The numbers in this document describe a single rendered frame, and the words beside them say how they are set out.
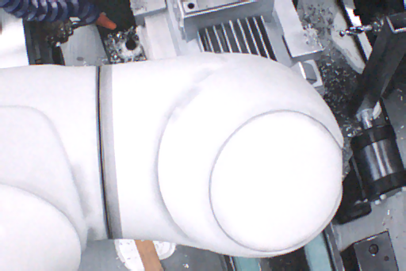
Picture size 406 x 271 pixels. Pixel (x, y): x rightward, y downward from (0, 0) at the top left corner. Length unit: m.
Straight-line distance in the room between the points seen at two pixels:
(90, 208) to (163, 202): 0.04
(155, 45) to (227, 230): 0.49
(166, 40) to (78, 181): 0.46
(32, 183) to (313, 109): 0.14
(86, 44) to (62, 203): 0.77
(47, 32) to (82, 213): 0.47
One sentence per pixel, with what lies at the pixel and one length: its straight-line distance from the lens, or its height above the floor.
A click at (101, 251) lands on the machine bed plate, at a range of 1.01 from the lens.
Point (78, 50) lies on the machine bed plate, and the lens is 1.11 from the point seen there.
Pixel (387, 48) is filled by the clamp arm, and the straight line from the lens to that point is 0.66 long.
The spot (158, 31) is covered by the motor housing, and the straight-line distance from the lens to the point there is 0.81.
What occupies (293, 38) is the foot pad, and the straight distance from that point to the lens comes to 0.79.
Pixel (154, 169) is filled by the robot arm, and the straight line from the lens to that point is 0.36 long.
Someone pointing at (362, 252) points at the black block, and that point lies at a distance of 0.96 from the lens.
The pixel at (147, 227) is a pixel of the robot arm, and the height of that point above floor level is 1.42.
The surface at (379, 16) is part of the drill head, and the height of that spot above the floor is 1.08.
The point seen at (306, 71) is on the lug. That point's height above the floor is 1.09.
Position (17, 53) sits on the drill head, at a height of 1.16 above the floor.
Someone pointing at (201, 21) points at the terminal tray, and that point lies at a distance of 0.74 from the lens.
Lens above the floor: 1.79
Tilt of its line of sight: 73 degrees down
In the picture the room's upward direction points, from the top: 5 degrees counter-clockwise
